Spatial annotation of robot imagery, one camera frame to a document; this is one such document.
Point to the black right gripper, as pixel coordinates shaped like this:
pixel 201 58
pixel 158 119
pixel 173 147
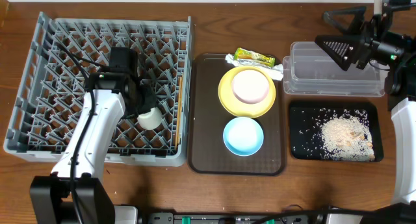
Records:
pixel 372 41

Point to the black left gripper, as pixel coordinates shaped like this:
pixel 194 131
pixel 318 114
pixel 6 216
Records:
pixel 147 102

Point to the cream cup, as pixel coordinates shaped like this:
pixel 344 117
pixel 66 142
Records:
pixel 150 120

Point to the wooden chopstick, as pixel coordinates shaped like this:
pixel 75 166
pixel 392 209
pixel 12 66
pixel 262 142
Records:
pixel 179 112

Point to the light blue bowl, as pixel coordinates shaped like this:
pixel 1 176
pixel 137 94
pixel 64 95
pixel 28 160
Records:
pixel 243 136

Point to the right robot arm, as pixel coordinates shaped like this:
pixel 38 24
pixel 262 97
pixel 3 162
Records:
pixel 399 85

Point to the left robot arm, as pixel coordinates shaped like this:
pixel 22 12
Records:
pixel 73 192

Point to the grey dishwasher rack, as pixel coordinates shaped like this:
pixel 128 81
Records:
pixel 50 94

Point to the black waste tray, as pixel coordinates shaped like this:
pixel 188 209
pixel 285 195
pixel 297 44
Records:
pixel 370 108

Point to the clear plastic bin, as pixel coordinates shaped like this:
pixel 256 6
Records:
pixel 308 70

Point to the brown serving tray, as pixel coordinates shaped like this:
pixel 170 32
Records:
pixel 207 152

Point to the yellow plate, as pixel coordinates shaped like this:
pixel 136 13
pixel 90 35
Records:
pixel 238 108

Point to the rice and food scraps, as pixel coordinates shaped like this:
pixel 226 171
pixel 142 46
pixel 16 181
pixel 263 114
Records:
pixel 337 134

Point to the green yellow snack wrapper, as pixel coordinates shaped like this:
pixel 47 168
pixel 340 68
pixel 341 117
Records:
pixel 244 55

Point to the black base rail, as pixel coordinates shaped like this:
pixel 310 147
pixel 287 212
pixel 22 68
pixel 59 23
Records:
pixel 171 216

